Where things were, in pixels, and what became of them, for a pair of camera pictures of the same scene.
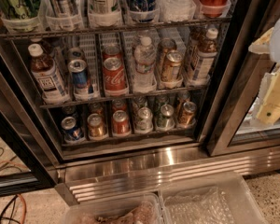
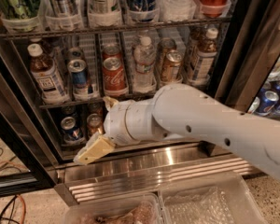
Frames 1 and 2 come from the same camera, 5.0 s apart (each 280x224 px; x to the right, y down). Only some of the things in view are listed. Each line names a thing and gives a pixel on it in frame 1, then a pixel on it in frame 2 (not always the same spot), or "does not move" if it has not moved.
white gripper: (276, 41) → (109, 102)
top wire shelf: (112, 29) does not move
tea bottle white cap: (49, 82) does not move
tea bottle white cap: (206, 58) does not move
